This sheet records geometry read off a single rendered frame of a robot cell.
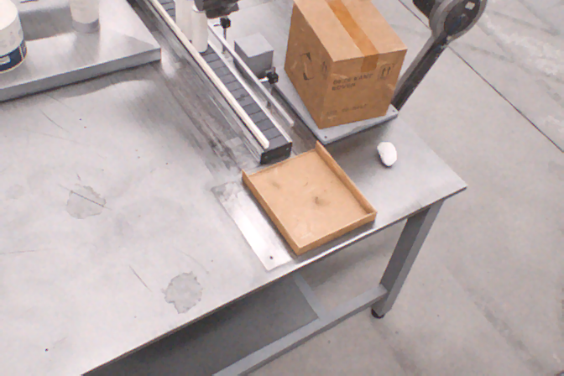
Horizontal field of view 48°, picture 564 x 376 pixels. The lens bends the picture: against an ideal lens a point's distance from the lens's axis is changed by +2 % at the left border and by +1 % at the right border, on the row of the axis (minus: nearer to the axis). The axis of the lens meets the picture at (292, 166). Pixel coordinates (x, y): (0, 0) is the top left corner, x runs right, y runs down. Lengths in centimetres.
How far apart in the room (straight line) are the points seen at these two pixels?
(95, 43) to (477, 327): 179
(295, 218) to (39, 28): 106
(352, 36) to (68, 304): 104
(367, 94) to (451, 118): 157
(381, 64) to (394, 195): 38
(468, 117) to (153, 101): 197
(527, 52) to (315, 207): 261
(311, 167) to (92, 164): 62
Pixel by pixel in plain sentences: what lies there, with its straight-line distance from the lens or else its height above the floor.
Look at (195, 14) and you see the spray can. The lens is 201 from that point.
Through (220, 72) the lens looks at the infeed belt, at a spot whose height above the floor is 88.
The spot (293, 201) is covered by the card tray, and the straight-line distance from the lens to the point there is 173.
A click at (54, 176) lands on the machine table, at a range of 181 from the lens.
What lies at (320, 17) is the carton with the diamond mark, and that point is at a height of 112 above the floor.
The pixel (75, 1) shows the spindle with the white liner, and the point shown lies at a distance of 212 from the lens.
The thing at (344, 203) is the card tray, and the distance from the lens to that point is 176.
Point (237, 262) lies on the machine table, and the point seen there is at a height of 83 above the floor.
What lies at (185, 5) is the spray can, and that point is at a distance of 206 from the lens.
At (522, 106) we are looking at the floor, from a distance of 369.
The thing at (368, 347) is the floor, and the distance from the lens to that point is 249.
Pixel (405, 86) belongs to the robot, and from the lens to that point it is 260.
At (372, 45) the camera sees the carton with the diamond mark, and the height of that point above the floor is 112.
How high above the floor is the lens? 218
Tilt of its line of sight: 48 degrees down
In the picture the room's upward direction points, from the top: 11 degrees clockwise
